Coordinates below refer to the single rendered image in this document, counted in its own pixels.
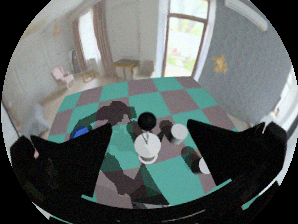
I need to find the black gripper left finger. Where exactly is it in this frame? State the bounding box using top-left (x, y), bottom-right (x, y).
top-left (31, 124), bottom-right (112, 197)

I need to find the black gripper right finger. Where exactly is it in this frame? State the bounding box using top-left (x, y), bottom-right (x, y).
top-left (186, 119), bottom-right (265, 186)

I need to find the glass coffee press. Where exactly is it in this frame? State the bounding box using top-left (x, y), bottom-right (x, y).
top-left (134, 112), bottom-right (165, 165)

